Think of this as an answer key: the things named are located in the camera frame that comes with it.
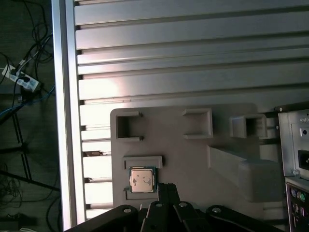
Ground grey power supply unit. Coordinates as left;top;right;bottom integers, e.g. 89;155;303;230
291;122;309;176

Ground black stand legs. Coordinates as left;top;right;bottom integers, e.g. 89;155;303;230
0;111;61;193

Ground grey parts rack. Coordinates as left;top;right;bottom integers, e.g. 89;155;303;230
110;102;285;211

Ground blue floor cable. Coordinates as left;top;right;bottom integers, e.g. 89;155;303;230
0;84;56;121

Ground white power strip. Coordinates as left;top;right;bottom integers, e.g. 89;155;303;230
1;63;42;94

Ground silver green CPU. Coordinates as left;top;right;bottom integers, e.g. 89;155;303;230
127;166;159;194

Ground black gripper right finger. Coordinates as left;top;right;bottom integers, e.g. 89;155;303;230
169;183;288;232

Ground black open PC case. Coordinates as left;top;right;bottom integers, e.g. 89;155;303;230
274;101;309;232

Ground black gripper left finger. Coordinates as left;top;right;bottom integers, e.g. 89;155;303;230
64;183;169;232

